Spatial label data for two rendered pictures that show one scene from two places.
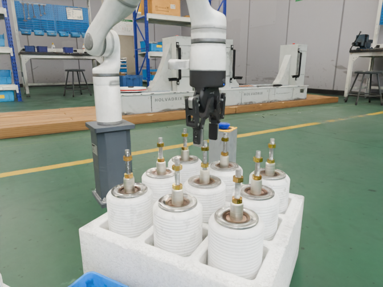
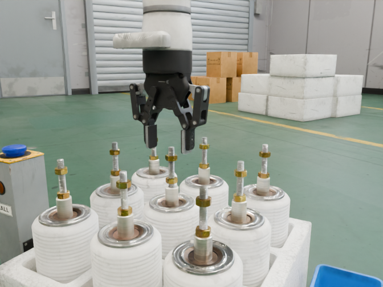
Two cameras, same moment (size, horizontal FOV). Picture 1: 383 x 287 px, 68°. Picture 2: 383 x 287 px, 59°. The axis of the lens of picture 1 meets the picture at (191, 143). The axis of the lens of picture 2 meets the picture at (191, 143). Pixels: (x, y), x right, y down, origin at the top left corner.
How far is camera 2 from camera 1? 75 cm
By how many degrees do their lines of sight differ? 86
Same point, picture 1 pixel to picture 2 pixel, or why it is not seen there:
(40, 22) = not seen: outside the picture
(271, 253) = not seen: hidden behind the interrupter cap
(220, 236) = (286, 206)
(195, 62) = (184, 39)
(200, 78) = (189, 60)
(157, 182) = (159, 239)
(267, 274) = not seen: hidden behind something
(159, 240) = (263, 265)
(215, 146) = (24, 188)
